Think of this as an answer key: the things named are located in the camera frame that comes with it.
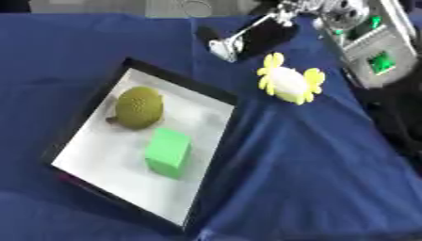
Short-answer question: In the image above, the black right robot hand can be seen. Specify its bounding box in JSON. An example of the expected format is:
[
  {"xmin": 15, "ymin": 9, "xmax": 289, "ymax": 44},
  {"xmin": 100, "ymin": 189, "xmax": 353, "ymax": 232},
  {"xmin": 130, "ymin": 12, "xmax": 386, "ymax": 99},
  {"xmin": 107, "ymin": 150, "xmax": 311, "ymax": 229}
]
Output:
[{"xmin": 196, "ymin": 12, "xmax": 302, "ymax": 64}]

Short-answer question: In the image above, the black box with white inside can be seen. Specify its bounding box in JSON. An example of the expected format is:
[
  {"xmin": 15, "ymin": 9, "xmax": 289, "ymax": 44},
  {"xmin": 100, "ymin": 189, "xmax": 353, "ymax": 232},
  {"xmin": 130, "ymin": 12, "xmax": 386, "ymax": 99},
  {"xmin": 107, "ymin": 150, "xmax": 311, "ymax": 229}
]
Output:
[{"xmin": 41, "ymin": 56, "xmax": 241, "ymax": 233}]

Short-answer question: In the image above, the white and yellow soft toy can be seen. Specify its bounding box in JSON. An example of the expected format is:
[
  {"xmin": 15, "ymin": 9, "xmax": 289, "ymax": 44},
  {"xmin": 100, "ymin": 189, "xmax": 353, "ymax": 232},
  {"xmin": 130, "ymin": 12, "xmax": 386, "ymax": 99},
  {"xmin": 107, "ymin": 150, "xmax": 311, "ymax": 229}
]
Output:
[{"xmin": 255, "ymin": 52, "xmax": 327, "ymax": 106}]

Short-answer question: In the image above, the olive green bumpy toy fruit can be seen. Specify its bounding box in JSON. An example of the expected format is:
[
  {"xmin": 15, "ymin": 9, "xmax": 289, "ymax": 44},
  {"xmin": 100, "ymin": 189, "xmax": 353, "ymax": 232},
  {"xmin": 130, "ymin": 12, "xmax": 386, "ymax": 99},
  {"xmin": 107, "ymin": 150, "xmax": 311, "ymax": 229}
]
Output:
[{"xmin": 104, "ymin": 86, "xmax": 165, "ymax": 130}]

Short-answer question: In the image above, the green foam block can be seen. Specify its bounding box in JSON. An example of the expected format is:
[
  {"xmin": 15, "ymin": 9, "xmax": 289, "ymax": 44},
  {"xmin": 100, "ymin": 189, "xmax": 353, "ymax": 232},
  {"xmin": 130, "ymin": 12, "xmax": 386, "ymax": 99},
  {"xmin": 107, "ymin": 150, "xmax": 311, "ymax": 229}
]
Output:
[{"xmin": 143, "ymin": 127, "xmax": 193, "ymax": 181}]

